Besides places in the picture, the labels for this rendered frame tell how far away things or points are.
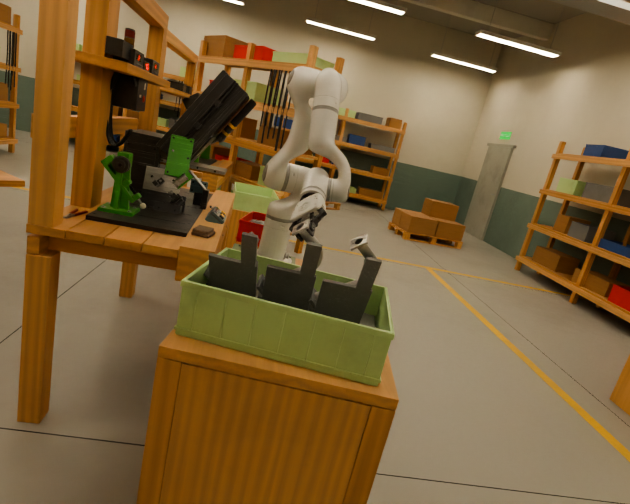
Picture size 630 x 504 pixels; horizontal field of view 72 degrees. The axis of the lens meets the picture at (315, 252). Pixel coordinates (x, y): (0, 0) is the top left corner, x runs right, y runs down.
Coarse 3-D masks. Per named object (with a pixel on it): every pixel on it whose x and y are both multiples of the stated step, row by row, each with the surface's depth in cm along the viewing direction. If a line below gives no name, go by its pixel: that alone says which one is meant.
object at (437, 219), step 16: (400, 208) 849; (432, 208) 826; (448, 208) 832; (400, 224) 811; (416, 224) 784; (432, 224) 793; (448, 224) 799; (416, 240) 793; (432, 240) 800; (448, 240) 807
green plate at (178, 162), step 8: (176, 136) 222; (176, 144) 222; (184, 144) 223; (192, 144) 223; (168, 152) 221; (176, 152) 222; (184, 152) 223; (168, 160) 221; (176, 160) 222; (184, 160) 223; (168, 168) 222; (176, 168) 222; (184, 168) 223; (176, 176) 222
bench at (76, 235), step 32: (32, 224) 163; (64, 224) 171; (96, 224) 180; (32, 256) 166; (96, 256) 177; (128, 256) 178; (160, 256) 180; (32, 288) 169; (128, 288) 317; (32, 320) 173; (32, 352) 177; (32, 384) 181; (32, 416) 185
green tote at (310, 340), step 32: (192, 288) 122; (384, 288) 157; (192, 320) 125; (224, 320) 124; (256, 320) 123; (288, 320) 122; (320, 320) 120; (384, 320) 137; (256, 352) 125; (288, 352) 124; (320, 352) 123; (352, 352) 122; (384, 352) 121
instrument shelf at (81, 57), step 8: (80, 56) 175; (88, 56) 175; (96, 56) 175; (96, 64) 176; (104, 64) 176; (112, 64) 177; (120, 64) 177; (128, 64) 179; (120, 72) 191; (128, 72) 181; (136, 72) 191; (144, 72) 204; (152, 80) 220; (160, 80) 237
